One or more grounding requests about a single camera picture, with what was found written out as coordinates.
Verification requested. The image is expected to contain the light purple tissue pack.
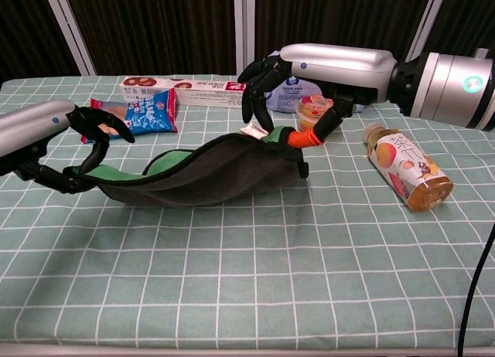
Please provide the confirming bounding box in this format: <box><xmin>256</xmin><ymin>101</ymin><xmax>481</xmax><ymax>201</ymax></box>
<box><xmin>265</xmin><ymin>49</ymin><xmax>372</xmax><ymax>114</ymax></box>

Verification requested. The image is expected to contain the dark pleated partition panel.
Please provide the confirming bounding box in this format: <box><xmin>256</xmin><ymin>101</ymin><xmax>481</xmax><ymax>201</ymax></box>
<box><xmin>253</xmin><ymin>0</ymin><xmax>436</xmax><ymax>78</ymax></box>
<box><xmin>423</xmin><ymin>0</ymin><xmax>495</xmax><ymax>63</ymax></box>
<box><xmin>0</xmin><ymin>0</ymin><xmax>82</xmax><ymax>82</ymax></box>
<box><xmin>63</xmin><ymin>0</ymin><xmax>237</xmax><ymax>77</ymax></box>

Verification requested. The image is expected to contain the long white cookie box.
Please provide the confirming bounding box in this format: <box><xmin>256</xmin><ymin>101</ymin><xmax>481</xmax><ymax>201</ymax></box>
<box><xmin>120</xmin><ymin>76</ymin><xmax>248</xmax><ymax>110</ymax></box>

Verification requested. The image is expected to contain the peach tea bottle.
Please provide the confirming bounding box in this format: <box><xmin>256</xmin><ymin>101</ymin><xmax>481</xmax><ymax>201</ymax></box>
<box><xmin>362</xmin><ymin>121</ymin><xmax>454</xmax><ymax>213</ymax></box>

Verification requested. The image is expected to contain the orange jelly cup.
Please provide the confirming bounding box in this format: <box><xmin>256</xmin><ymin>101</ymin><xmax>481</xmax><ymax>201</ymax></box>
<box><xmin>295</xmin><ymin>95</ymin><xmax>336</xmax><ymax>132</ymax></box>

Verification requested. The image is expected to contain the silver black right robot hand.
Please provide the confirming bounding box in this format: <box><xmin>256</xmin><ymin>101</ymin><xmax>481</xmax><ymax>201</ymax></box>
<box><xmin>237</xmin><ymin>43</ymin><xmax>399</xmax><ymax>148</ymax></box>

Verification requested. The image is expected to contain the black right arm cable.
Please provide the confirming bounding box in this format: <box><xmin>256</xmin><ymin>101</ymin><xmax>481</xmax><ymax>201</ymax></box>
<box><xmin>457</xmin><ymin>225</ymin><xmax>495</xmax><ymax>357</ymax></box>

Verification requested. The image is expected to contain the blue biscuit snack bag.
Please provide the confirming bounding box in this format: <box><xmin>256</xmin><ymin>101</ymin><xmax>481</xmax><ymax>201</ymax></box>
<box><xmin>80</xmin><ymin>88</ymin><xmax>179</xmax><ymax>145</ymax></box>

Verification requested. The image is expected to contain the green checked tablecloth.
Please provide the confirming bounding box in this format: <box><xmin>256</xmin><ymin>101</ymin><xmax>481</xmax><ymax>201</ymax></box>
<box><xmin>0</xmin><ymin>75</ymin><xmax>495</xmax><ymax>350</ymax></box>

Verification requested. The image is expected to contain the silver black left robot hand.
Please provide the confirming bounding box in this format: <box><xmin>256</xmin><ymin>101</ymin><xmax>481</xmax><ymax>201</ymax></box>
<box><xmin>0</xmin><ymin>100</ymin><xmax>136</xmax><ymax>195</ymax></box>

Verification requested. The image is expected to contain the grey cloth with black trim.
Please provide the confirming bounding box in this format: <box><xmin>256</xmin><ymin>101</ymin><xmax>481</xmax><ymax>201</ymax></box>
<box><xmin>83</xmin><ymin>123</ymin><xmax>309</xmax><ymax>208</ymax></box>

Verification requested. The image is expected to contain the white partition frame post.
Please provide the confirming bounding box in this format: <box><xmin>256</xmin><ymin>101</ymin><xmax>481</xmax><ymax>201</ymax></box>
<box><xmin>234</xmin><ymin>0</ymin><xmax>256</xmax><ymax>76</ymax></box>
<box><xmin>404</xmin><ymin>0</ymin><xmax>452</xmax><ymax>63</ymax></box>
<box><xmin>48</xmin><ymin>0</ymin><xmax>97</xmax><ymax>77</ymax></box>

